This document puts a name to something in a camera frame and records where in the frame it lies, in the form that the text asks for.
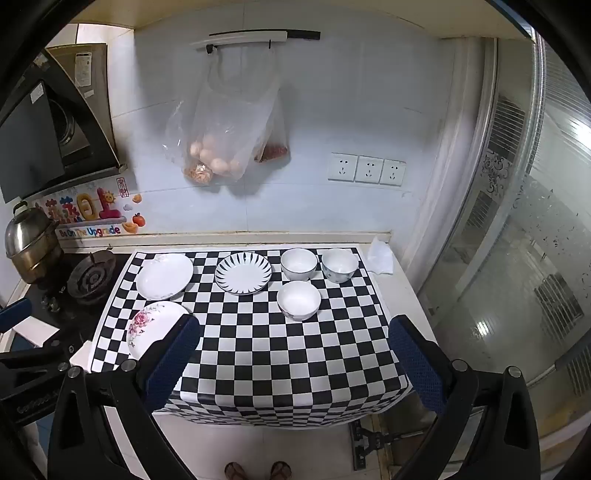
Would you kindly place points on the white and black hook rail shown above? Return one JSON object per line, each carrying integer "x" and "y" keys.
{"x": 249, "y": 38}

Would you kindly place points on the stainless steel pot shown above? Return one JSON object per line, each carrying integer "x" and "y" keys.
{"x": 27, "y": 240}

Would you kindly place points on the clear plastic bag with eggs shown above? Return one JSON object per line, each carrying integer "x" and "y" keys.
{"x": 217, "y": 124}

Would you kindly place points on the white tissue paper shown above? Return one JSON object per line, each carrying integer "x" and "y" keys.
{"x": 381, "y": 256}

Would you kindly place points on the black range hood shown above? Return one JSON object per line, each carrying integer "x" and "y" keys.
{"x": 27, "y": 138}

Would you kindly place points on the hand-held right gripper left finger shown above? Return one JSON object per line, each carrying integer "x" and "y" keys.
{"x": 173, "y": 364}

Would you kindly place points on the white wall outlet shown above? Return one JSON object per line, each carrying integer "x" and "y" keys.
{"x": 342, "y": 167}
{"x": 369, "y": 169}
{"x": 393, "y": 172}

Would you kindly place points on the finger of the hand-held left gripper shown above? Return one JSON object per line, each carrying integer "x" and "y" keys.
{"x": 32, "y": 362}
{"x": 14, "y": 314}

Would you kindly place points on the colourful wall stickers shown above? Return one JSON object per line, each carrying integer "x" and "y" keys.
{"x": 87, "y": 208}

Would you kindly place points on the white plate with black stripes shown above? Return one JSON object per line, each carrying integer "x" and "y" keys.
{"x": 244, "y": 273}

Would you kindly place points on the plain white bowl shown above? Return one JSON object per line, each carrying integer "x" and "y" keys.
{"x": 298, "y": 300}

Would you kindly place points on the white bowl with blue pattern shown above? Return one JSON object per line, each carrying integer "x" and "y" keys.
{"x": 340, "y": 264}

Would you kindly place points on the plain white plate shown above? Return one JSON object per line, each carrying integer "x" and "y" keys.
{"x": 165, "y": 276}

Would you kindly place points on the clear bag with red contents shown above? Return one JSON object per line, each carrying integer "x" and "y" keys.
{"x": 273, "y": 150}

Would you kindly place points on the white plate with pink flowers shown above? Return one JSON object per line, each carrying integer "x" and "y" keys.
{"x": 150, "y": 330}

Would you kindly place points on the white bowl with black rim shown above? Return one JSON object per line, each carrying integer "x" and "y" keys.
{"x": 298, "y": 263}

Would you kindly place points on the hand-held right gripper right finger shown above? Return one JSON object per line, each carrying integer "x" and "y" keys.
{"x": 415, "y": 364}

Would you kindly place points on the black gas stove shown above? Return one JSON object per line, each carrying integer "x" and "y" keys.
{"x": 90, "y": 277}

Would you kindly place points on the flat mop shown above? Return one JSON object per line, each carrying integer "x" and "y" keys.
{"x": 364, "y": 443}

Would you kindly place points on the person's right foot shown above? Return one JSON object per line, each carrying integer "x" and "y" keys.
{"x": 280, "y": 470}

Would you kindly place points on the black and white checkered mat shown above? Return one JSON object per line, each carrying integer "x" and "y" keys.
{"x": 277, "y": 364}

